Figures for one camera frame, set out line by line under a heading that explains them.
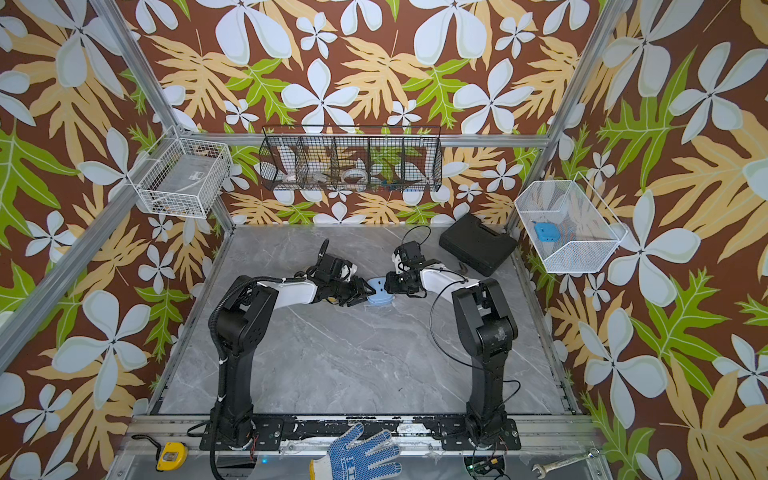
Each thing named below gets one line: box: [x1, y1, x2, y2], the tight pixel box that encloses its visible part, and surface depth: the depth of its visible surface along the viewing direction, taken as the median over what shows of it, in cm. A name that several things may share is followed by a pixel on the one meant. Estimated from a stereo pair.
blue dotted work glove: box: [310, 422, 402, 480], surface depth 72 cm
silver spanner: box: [532, 449, 600, 479], surface depth 72 cm
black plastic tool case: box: [439, 214, 517, 277], surface depth 113 cm
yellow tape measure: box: [156, 442, 188, 472], surface depth 71 cm
